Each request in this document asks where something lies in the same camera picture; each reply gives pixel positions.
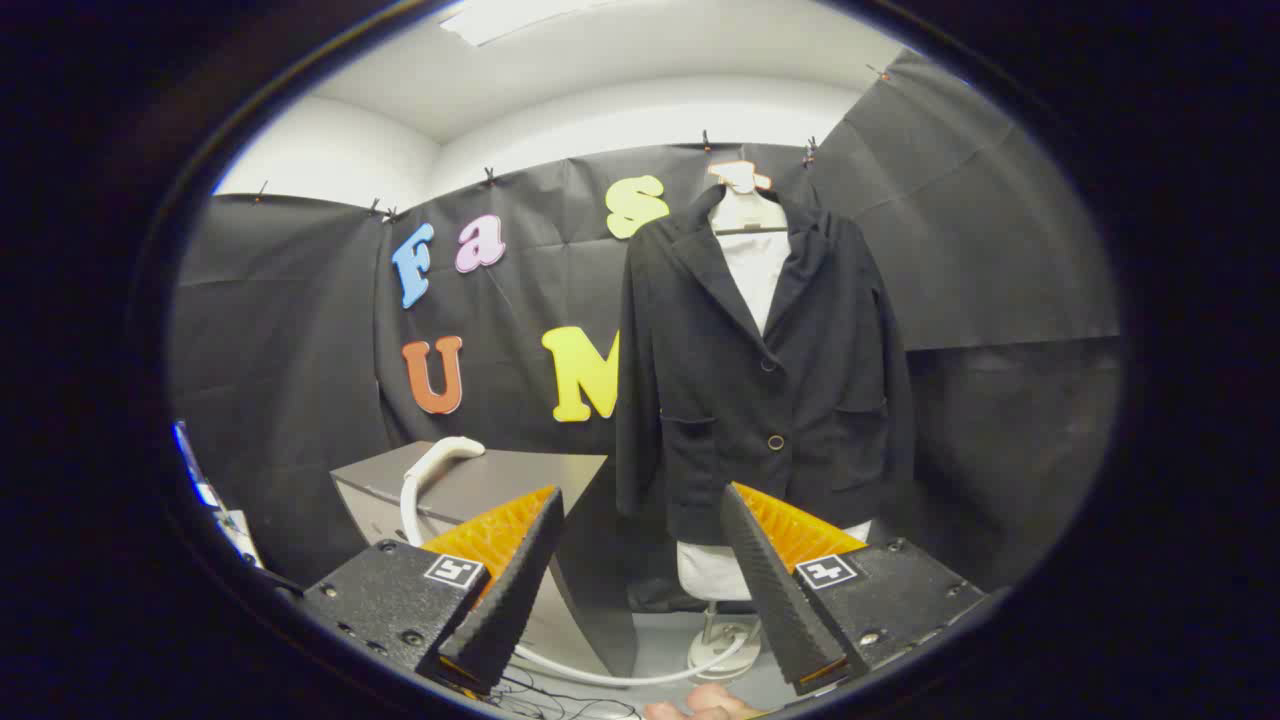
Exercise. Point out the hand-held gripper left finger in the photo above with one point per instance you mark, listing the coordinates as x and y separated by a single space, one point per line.
510 600

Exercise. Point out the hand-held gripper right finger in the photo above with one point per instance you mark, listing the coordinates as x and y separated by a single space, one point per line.
770 590

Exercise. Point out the white garment steamer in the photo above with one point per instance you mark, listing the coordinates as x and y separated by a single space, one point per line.
440 455

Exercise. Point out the black jacket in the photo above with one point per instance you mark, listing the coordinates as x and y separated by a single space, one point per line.
720 400

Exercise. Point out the grey cabinet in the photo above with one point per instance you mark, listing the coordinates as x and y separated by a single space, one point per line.
520 475

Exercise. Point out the white mannequin torso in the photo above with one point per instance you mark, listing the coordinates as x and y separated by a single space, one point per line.
757 275

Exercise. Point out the black backdrop cloth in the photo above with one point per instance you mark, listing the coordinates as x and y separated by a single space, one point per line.
300 330

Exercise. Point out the white ceiling light panel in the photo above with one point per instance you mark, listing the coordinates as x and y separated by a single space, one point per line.
500 15

